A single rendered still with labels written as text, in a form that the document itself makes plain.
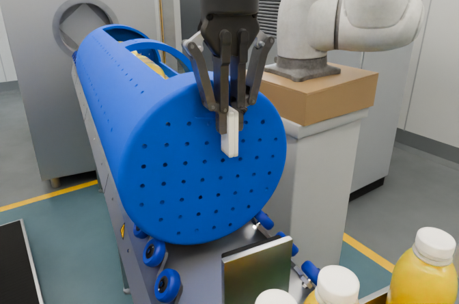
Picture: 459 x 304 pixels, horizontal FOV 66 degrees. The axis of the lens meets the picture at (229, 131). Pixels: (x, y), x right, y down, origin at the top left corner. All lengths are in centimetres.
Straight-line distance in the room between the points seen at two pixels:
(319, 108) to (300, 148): 13
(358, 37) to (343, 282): 78
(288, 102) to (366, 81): 27
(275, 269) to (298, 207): 67
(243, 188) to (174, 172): 13
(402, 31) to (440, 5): 226
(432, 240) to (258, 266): 20
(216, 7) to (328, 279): 32
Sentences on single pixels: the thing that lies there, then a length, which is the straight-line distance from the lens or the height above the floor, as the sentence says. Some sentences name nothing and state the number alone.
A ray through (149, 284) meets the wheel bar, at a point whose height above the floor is 92.
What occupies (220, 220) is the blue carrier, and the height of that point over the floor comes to 99.
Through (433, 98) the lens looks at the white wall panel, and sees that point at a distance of 338.
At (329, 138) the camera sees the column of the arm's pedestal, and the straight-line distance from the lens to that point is 113.
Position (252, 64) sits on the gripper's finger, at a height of 126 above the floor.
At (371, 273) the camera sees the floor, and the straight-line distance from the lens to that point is 207.
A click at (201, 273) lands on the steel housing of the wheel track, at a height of 93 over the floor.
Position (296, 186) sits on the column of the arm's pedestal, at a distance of 110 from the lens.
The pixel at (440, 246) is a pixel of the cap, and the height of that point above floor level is 110.
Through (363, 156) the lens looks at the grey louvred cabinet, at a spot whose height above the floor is 33.
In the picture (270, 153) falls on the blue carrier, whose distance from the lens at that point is 59.
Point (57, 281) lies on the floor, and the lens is 208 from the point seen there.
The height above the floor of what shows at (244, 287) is 100.
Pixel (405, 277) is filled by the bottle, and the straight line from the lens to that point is 49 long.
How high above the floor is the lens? 136
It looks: 23 degrees down
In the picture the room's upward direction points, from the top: straight up
